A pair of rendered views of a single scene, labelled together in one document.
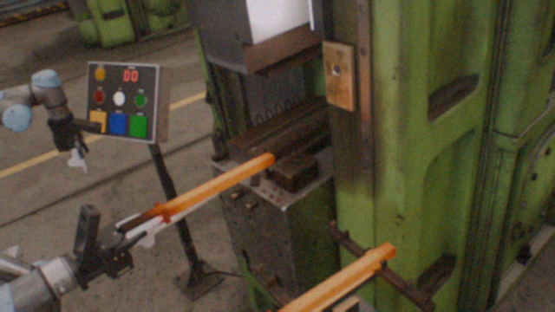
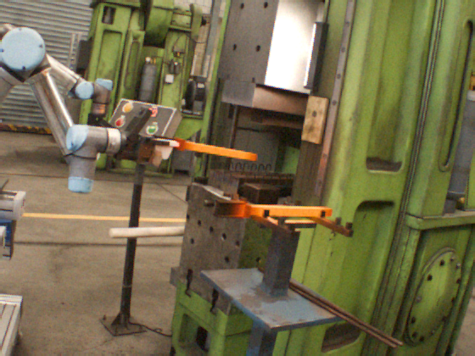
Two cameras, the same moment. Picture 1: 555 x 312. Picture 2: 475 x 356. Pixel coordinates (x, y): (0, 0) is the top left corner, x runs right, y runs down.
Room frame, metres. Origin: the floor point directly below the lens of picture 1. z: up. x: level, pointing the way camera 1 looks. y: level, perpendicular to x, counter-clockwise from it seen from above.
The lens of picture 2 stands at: (-0.77, 0.17, 1.31)
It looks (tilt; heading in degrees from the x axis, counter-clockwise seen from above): 9 degrees down; 356
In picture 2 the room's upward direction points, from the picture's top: 10 degrees clockwise
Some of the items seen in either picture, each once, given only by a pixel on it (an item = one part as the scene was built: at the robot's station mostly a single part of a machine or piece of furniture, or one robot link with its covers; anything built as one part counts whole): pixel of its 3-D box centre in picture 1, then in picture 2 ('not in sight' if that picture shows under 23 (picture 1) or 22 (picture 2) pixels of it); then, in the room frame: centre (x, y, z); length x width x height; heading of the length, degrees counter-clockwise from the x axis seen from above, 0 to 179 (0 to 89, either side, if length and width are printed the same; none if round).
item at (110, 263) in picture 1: (99, 257); (134, 146); (0.70, 0.40, 1.11); 0.12 x 0.08 x 0.09; 127
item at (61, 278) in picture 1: (61, 276); (111, 141); (0.65, 0.47, 1.12); 0.08 x 0.05 x 0.08; 37
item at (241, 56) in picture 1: (278, 29); (276, 99); (1.36, -0.06, 1.32); 0.42 x 0.20 x 0.10; 127
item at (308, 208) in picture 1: (312, 195); (259, 243); (1.32, -0.10, 0.69); 0.56 x 0.38 x 0.45; 127
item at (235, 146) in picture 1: (291, 130); (260, 181); (1.36, -0.06, 0.96); 0.42 x 0.20 x 0.09; 127
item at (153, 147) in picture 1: (171, 199); (131, 233); (1.63, 0.50, 0.54); 0.04 x 0.04 x 1.08; 37
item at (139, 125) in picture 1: (140, 126); not in sight; (1.47, 0.48, 1.01); 0.07 x 0.05 x 0.07; 62
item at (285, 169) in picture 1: (296, 172); (261, 194); (1.12, -0.05, 0.95); 0.12 x 0.08 x 0.06; 127
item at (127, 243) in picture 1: (127, 240); (156, 141); (0.72, 0.34, 1.13); 0.09 x 0.05 x 0.02; 124
